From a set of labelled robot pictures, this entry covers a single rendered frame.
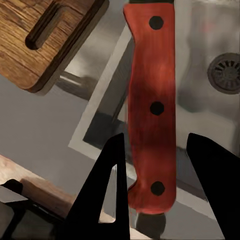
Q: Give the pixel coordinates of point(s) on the parer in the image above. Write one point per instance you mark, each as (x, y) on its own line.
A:
(152, 105)

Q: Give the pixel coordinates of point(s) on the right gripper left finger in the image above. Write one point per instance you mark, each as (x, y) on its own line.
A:
(81, 222)

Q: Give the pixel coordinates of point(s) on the cutting board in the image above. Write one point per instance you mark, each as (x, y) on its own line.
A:
(21, 24)

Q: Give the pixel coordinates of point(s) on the drop in sink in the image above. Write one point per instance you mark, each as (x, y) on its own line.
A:
(207, 33)

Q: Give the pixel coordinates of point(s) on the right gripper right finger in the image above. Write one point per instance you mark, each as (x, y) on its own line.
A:
(219, 173)

